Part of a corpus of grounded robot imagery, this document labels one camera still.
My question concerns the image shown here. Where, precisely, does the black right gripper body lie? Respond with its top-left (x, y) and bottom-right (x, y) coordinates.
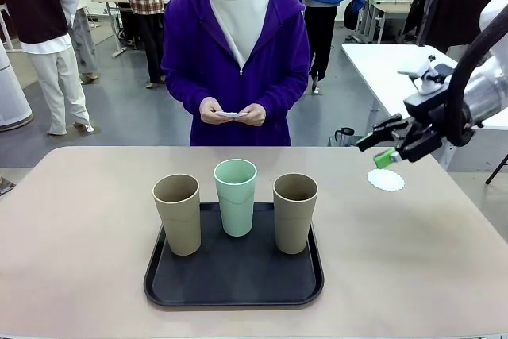
top-left (398, 91), bottom-right (474, 164)

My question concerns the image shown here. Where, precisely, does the tan cup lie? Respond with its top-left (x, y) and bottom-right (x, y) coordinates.
top-left (152, 174), bottom-right (202, 257)
top-left (272, 173), bottom-right (320, 256)

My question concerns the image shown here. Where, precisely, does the white scalloped paper coaster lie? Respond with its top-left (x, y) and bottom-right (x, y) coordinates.
top-left (214, 109), bottom-right (249, 121)
top-left (367, 168), bottom-right (406, 194)

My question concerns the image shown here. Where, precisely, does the purple-sleeved left forearm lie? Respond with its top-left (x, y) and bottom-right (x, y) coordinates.
top-left (257, 64), bottom-right (311, 117)

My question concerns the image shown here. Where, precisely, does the purple-sleeved right forearm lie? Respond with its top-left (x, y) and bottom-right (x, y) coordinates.
top-left (162, 64), bottom-right (214, 117)

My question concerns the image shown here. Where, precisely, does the person's left hand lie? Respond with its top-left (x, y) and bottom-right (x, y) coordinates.
top-left (241, 103), bottom-right (267, 128)

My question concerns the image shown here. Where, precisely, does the person's right hand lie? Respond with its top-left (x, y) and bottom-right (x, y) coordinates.
top-left (199, 96), bottom-right (224, 125)

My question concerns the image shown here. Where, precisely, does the black jug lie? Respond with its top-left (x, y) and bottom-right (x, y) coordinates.
top-left (333, 127), bottom-right (356, 148)

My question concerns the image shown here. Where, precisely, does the white side table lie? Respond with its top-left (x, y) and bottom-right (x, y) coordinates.
top-left (341, 42), bottom-right (508, 132)

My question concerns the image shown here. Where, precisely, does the black stand leg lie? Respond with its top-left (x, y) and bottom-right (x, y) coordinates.
top-left (485, 153), bottom-right (508, 186)

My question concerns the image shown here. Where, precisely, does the black hanging coat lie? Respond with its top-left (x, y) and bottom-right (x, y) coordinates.
top-left (402, 0), bottom-right (499, 56)

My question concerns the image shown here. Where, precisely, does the grey desk with equipment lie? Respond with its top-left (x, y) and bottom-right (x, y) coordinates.
top-left (356, 0), bottom-right (414, 44)

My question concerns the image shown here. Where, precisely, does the person in purple hoodie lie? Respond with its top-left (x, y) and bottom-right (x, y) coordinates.
top-left (161, 0), bottom-right (312, 148)

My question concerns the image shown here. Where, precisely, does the mint green cup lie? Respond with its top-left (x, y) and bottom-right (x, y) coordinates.
top-left (213, 159), bottom-right (258, 238)

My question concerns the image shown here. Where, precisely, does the black plastic tray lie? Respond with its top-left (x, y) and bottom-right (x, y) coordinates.
top-left (143, 202), bottom-right (325, 308)

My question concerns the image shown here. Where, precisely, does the person in grey trousers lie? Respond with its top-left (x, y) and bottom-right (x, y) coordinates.
top-left (59, 0), bottom-right (100, 85)

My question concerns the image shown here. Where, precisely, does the person in black top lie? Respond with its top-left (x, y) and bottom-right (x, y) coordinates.
top-left (0, 0), bottom-right (96, 137)

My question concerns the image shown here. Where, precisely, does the white cylindrical appliance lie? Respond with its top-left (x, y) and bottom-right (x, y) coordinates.
top-left (0, 39), bottom-right (34, 133)

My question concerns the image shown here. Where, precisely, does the dark printed booklet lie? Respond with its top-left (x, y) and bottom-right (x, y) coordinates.
top-left (0, 177), bottom-right (17, 198)

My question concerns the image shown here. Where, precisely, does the black sleeved right arm cable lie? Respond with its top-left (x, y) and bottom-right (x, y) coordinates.
top-left (441, 24), bottom-right (499, 148)

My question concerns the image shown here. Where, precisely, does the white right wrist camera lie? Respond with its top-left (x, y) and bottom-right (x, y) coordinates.
top-left (398, 55), bottom-right (454, 96)

